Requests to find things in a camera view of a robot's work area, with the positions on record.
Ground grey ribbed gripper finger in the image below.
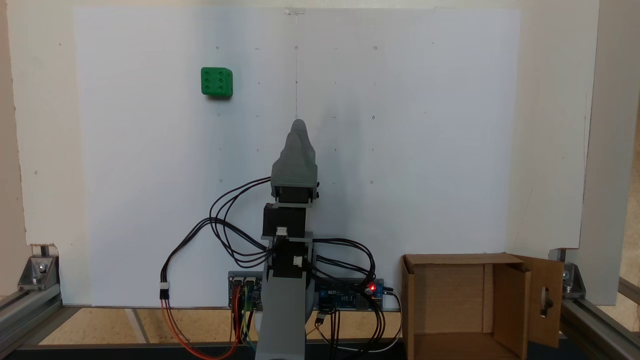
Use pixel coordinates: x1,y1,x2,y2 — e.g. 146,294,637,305
271,119,319,178

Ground green dice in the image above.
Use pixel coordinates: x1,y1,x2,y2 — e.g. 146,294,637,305
200,67,234,98

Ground large white paper sheet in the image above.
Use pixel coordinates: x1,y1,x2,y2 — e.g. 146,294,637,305
74,7,521,308

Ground small circuit board with jumpers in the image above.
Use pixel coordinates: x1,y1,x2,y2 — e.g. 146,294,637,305
228,271,264,312

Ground blue circuit board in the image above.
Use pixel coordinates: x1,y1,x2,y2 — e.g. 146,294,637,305
315,278,385,312

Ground open cardboard box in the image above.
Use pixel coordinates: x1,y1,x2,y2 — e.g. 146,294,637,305
401,252,565,360

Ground black servo cable bundle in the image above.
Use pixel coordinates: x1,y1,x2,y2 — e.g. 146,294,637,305
209,176,275,268
312,239,386,346

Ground green yellow blue jumper wires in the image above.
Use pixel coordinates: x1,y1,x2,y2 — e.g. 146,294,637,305
240,287,258,351

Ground orange jumper wires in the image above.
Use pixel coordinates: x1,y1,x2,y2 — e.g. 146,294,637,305
161,287,243,360

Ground long black cable, white connector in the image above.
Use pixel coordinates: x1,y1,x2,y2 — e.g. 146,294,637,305
160,218,273,301

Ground aluminium corner bracket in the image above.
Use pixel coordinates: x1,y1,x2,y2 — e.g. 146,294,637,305
549,248,587,300
18,244,62,292

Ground aluminium frame post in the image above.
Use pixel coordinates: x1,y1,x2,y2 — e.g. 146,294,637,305
560,295,640,360
0,287,65,351

